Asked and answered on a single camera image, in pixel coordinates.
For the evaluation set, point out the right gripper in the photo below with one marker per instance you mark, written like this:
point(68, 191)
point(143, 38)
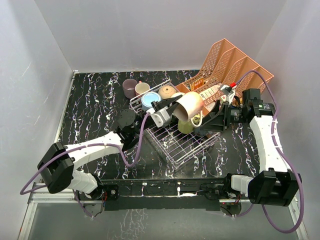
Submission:
point(215, 120)

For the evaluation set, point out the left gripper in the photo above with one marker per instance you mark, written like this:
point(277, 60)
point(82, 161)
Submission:
point(157, 105)

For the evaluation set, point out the beige round mug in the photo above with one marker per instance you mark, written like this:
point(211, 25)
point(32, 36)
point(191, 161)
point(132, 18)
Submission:
point(166, 91)

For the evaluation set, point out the light blue mug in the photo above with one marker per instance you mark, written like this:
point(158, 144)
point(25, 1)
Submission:
point(148, 98)

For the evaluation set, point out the yellow-green mug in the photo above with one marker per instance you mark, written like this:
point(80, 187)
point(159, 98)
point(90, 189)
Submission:
point(185, 127)

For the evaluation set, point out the small grey-blue cup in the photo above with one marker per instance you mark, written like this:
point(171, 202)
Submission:
point(200, 133)

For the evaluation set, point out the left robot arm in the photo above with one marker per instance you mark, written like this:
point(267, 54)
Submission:
point(59, 168)

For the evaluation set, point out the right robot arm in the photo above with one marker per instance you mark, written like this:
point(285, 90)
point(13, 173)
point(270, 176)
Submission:
point(276, 184)

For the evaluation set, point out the pink mug white inside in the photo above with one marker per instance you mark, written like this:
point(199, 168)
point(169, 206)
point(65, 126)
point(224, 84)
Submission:
point(141, 87)

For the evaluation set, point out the purple mug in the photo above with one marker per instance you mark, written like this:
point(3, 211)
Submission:
point(128, 87)

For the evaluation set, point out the peach desk organizer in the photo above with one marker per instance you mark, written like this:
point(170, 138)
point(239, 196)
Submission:
point(226, 64)

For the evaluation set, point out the white wire dish rack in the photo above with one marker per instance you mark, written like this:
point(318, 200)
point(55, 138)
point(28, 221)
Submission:
point(172, 145)

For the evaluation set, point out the black front rail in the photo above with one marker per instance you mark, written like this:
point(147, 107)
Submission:
point(171, 194)

